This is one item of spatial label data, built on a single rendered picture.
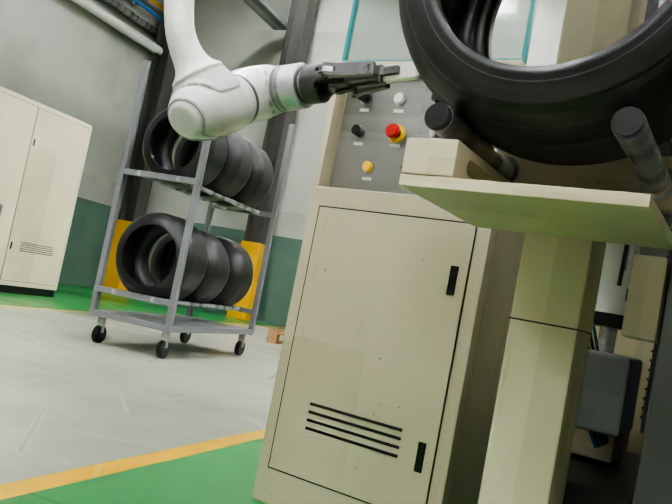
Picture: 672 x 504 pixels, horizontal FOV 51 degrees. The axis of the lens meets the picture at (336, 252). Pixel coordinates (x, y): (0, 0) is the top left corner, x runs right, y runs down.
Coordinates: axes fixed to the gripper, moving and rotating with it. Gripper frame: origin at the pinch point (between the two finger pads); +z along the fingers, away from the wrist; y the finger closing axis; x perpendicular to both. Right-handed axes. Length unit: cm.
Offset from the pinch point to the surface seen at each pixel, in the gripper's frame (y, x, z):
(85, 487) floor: 22, 90, -92
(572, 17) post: 25.7, -18.3, 23.6
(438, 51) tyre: -11.4, 2.6, 11.6
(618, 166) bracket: 23.4, 13.2, 33.3
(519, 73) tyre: -11.8, 8.2, 24.8
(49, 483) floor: 15, 89, -98
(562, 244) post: 25.8, 27.1, 23.4
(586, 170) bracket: 23.4, 13.6, 27.7
